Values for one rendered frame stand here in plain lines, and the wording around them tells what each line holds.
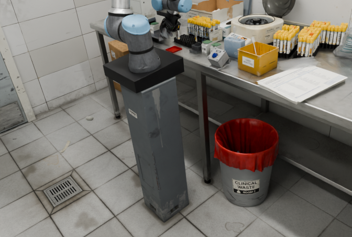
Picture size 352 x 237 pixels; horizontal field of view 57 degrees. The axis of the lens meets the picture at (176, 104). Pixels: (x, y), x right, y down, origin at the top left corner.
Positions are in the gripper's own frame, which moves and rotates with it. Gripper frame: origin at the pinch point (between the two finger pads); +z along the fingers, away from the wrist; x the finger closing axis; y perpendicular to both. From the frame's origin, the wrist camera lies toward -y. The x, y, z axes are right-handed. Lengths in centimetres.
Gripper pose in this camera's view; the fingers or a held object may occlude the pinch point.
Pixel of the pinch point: (163, 35)
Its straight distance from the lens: 199.2
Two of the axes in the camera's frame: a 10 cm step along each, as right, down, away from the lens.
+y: 6.0, 7.2, -3.4
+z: -2.3, 5.7, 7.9
